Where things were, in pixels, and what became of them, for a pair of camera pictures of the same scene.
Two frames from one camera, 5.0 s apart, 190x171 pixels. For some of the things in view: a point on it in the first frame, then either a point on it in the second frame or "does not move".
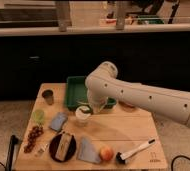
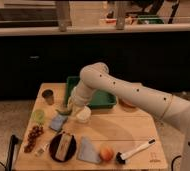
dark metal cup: (48, 95) does not move
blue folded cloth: (88, 152) does not move
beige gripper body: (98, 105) to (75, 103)
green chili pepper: (86, 111) to (64, 113)
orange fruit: (106, 153) does not move
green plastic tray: (76, 93) does not move
